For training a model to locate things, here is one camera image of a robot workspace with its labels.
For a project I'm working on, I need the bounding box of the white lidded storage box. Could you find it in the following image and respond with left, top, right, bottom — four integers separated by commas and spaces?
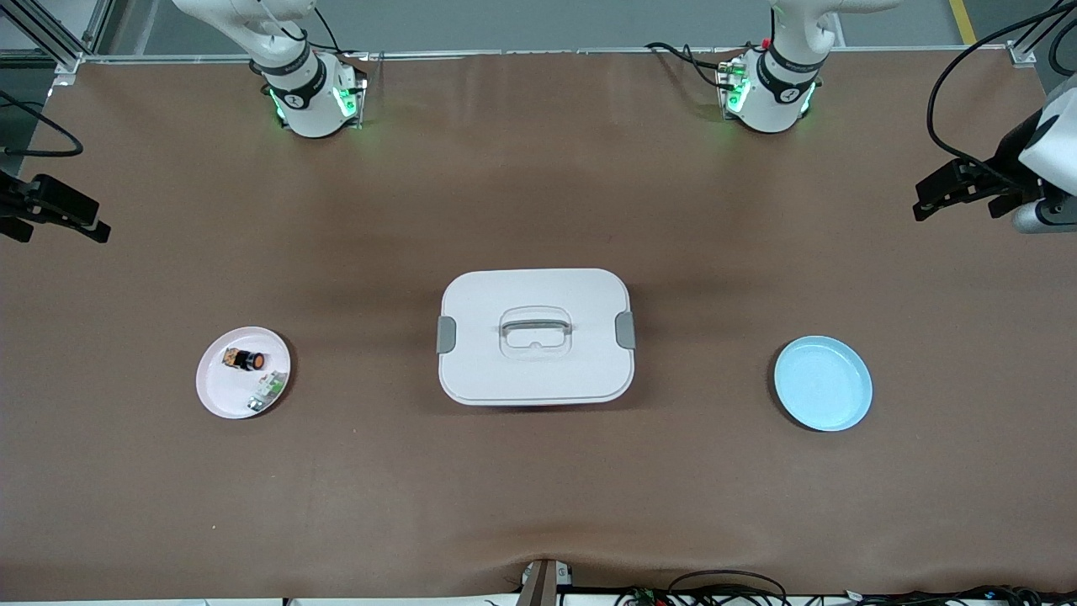
436, 268, 637, 407

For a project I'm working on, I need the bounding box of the light blue plate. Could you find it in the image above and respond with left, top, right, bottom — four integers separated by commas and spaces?
773, 335, 873, 433

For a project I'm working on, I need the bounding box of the pink plate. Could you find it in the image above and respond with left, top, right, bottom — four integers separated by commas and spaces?
195, 326, 292, 420

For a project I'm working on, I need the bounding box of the brown table mat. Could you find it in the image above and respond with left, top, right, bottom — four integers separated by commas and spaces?
0, 50, 1077, 601

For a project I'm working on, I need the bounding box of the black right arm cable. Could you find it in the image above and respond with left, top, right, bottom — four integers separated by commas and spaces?
0, 88, 85, 159

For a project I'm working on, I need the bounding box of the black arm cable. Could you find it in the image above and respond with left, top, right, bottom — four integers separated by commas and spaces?
926, 0, 1077, 193
0, 88, 85, 159

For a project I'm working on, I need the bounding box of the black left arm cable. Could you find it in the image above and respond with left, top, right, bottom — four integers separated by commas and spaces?
926, 0, 1077, 193

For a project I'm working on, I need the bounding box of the aluminium frame post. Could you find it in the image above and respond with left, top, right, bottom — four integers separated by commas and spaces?
0, 0, 114, 85
1005, 0, 1077, 70

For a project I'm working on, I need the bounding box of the green and white switch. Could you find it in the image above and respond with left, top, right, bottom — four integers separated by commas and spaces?
247, 373, 287, 413

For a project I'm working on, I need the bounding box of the black base cable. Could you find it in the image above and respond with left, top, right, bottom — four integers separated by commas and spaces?
310, 7, 371, 61
644, 40, 745, 89

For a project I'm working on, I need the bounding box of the metal table edge rail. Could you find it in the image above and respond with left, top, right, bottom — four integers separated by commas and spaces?
80, 48, 1032, 65

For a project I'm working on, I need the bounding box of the looped black cable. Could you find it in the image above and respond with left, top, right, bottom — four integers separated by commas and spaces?
669, 570, 788, 606

